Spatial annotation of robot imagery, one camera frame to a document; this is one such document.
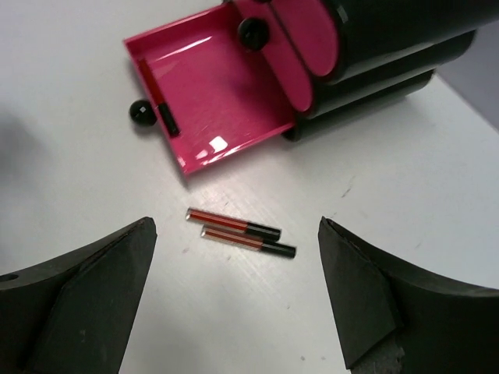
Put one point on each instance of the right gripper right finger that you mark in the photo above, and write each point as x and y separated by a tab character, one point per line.
394	317

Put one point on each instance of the red lip gloss tube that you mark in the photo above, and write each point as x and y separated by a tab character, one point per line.
234	224
158	98

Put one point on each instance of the black drawer cabinet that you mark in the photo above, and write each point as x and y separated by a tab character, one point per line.
389	48

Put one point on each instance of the orange lip gloss tube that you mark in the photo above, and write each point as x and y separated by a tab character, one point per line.
249	242

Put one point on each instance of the pink drawer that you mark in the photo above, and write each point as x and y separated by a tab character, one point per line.
261	30
313	32
224	99

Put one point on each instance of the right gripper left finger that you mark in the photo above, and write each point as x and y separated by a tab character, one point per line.
74	313

